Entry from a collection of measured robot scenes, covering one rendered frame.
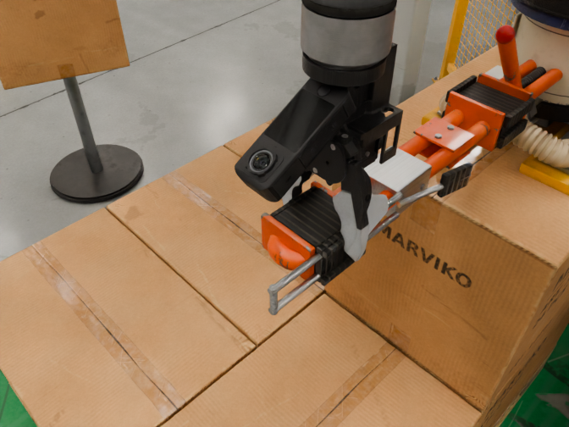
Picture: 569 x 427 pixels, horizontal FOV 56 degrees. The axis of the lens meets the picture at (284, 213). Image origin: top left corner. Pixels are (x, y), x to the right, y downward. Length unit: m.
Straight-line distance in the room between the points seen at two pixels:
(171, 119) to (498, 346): 2.17
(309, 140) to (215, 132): 2.24
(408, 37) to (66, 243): 1.73
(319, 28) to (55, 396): 0.90
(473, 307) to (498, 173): 0.22
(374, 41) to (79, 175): 2.14
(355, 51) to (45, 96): 2.86
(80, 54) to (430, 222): 1.36
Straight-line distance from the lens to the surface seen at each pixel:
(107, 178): 2.44
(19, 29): 1.88
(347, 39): 0.43
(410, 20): 2.51
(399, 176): 0.64
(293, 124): 0.46
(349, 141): 0.48
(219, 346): 1.13
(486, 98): 0.82
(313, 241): 0.54
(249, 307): 1.18
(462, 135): 0.73
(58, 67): 1.93
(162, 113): 2.88
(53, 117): 3.01
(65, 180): 2.50
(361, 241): 0.53
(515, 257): 0.83
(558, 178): 0.92
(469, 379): 1.07
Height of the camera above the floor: 1.48
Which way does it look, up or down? 42 degrees down
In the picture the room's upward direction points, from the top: straight up
